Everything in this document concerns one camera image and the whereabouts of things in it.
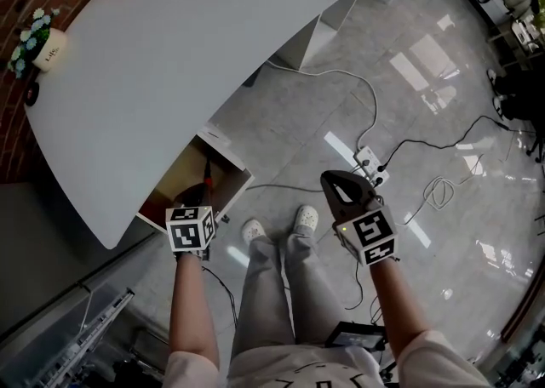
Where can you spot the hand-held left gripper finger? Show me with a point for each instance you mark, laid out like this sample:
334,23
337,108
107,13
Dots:
187,192

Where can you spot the white pot with flowers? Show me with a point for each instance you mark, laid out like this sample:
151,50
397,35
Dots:
44,50

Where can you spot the person's grey trousers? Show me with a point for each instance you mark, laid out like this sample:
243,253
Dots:
272,292

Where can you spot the person's white printed shirt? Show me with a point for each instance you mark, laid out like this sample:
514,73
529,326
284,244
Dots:
298,369

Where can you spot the black tape roll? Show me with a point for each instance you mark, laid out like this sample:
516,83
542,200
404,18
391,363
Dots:
31,94

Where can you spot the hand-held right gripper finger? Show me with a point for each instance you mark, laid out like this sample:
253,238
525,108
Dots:
331,190
359,188

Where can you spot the black device with screen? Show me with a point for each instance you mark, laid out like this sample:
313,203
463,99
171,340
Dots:
355,337

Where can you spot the person's white shoe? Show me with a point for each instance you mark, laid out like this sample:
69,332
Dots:
253,232
306,218

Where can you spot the person's left white shoe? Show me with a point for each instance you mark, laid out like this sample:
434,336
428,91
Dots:
253,232

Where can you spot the person's left forearm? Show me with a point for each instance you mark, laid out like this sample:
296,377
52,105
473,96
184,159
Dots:
191,305

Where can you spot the white metal shelf rack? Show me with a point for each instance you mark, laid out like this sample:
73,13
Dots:
85,339

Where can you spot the white power strip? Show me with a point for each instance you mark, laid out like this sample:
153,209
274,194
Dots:
370,163

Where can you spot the person's right white shoe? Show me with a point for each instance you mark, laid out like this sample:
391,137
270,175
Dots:
306,218

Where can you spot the white refrigerator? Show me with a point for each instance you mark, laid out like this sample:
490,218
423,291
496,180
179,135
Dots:
51,250

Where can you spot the white wooden drawer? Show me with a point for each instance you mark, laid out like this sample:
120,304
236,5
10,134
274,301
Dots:
191,173

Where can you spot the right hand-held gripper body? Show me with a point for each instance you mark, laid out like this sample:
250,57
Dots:
374,229

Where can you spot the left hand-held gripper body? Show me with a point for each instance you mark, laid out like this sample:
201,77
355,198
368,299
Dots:
187,235

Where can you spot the person's right forearm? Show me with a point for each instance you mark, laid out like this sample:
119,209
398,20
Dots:
396,305

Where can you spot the white desk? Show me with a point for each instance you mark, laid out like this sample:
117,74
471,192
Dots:
170,58

